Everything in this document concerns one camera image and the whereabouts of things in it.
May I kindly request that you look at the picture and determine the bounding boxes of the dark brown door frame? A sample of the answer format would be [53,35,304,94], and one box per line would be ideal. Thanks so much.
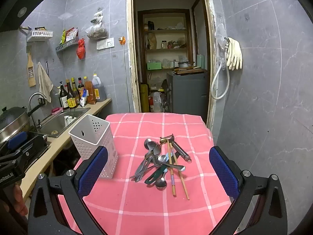
[137,8,193,113]

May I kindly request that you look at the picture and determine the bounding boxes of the steel sink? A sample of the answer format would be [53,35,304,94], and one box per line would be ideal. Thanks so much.
[37,107,91,138]

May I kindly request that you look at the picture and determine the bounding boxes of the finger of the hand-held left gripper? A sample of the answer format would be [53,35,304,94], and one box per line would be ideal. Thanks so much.
[7,131,28,150]
[0,143,33,168]

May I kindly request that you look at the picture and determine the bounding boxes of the beige dish towel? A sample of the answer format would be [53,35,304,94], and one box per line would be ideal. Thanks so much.
[37,62,54,103]

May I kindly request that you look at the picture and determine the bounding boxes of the wooden storage shelves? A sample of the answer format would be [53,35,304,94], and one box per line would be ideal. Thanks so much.
[143,17,190,71]

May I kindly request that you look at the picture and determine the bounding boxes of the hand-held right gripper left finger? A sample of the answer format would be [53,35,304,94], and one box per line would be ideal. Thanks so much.
[28,146,108,235]

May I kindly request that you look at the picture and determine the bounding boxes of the wooden boards stack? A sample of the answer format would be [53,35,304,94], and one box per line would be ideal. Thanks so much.
[174,66,207,75]

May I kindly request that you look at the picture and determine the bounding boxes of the wooden grater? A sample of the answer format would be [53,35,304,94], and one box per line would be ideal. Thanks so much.
[26,51,37,88]

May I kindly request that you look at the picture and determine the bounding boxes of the white wall basket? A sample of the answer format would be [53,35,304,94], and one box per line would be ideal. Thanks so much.
[26,28,54,42]

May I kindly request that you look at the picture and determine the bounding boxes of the steel wok with lid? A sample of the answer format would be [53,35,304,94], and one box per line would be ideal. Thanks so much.
[0,103,47,144]

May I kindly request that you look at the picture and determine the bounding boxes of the person's left hand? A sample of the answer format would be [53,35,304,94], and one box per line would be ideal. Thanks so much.
[0,185,28,217]

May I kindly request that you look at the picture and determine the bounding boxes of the white hose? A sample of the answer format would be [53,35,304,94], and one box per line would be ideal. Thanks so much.
[211,43,231,100]

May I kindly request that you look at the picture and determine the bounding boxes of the clear bag of dried food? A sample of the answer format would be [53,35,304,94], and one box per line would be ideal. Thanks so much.
[85,22,108,40]

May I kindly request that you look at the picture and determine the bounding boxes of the green handled knife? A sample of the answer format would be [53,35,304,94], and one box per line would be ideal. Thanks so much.
[144,165,169,185]

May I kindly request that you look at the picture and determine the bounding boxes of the clear plastic wall bag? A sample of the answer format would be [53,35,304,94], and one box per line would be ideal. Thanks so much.
[214,23,229,69]

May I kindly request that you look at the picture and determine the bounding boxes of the black induction cooker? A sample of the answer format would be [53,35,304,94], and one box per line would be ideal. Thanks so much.
[29,133,50,159]

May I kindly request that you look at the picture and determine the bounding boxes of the steel fork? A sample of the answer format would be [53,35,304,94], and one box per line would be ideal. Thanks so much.
[140,143,162,177]

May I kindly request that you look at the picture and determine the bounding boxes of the grey cabinet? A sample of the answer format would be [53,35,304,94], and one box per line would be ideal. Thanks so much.
[166,70,208,114]

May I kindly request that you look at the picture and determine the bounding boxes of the steel peeler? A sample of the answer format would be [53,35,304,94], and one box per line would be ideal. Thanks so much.
[167,134,192,163]

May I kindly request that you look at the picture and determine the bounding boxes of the blue white packet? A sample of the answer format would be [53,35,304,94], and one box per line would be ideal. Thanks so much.
[79,89,88,107]

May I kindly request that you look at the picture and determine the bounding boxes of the beige kitchen counter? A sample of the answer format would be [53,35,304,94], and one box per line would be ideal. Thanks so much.
[18,98,113,201]

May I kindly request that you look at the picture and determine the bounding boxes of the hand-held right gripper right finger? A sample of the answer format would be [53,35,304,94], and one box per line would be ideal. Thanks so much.
[209,146,288,235]

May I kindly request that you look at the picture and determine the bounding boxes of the small clear food bag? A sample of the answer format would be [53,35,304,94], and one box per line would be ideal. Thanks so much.
[91,7,103,24]

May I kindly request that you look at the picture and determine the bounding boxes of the pink checkered tablecloth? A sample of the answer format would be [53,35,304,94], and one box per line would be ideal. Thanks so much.
[57,113,233,235]

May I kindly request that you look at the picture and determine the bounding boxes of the grey wall shelf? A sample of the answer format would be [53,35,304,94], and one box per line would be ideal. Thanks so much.
[55,38,79,53]

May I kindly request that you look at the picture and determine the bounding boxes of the white perforated utensil holder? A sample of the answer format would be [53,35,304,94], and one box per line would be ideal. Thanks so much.
[68,114,119,179]

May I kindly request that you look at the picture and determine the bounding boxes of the cream rubber gloves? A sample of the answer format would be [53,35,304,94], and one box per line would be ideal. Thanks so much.
[226,37,243,70]

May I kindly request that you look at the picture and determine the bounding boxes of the brown pump bottle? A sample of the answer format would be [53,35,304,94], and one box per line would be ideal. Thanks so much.
[58,81,70,109]

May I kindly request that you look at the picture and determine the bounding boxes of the dark sauce bottle gold cap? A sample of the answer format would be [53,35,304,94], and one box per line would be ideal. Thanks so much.
[71,77,81,104]

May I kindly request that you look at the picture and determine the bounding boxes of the white plastic jug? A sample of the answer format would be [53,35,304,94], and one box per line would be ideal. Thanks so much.
[149,92,163,113]

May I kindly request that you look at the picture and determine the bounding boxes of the black range hood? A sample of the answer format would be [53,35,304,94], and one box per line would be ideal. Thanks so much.
[0,0,50,32]

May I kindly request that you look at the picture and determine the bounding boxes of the red seasoning packets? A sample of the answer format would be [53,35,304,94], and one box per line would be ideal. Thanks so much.
[66,27,79,41]

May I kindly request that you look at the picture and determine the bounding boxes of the steel faucet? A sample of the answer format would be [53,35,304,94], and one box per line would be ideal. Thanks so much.
[28,92,47,129]

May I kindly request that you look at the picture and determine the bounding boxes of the worn beige door frame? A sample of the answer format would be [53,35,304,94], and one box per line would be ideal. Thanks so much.
[126,0,218,131]

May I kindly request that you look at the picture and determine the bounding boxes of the white power cable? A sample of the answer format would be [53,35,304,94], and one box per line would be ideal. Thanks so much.
[124,44,130,108]

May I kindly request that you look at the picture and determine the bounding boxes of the red plastic bag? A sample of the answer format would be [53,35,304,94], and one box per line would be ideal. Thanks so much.
[76,38,86,60]

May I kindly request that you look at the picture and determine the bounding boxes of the brown paper bag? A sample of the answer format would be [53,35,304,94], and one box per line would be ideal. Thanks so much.
[147,33,157,49]

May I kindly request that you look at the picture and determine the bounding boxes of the yellow gas cylinder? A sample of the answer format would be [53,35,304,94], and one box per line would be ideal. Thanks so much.
[140,84,149,113]

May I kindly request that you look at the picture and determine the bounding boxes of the white sink basket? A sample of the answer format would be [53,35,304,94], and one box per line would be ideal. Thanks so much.
[64,114,77,128]

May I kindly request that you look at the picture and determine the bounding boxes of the yellow label sauce bottle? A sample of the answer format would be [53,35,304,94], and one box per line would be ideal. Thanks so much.
[66,79,78,108]

